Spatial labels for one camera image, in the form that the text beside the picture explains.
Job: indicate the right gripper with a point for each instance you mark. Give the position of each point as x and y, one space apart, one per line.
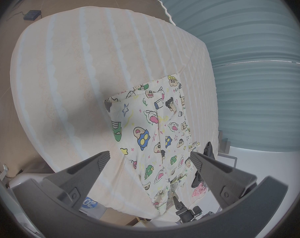
183 209

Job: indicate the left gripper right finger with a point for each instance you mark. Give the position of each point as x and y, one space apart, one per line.
222 182

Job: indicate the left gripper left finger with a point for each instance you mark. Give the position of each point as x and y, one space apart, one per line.
75 182

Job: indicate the white printed pyjama top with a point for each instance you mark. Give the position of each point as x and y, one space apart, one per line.
152 132

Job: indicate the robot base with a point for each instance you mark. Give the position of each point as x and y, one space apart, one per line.
92 202

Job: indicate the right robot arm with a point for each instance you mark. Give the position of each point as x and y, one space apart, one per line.
189 219

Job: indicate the pink garment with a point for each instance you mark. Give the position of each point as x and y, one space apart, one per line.
199 191

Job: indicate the black garment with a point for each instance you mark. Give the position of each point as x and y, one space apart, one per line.
209 150

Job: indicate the grey bedside table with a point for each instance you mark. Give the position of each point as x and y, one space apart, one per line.
223 142

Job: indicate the black power adapter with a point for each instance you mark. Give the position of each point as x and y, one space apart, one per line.
32 15

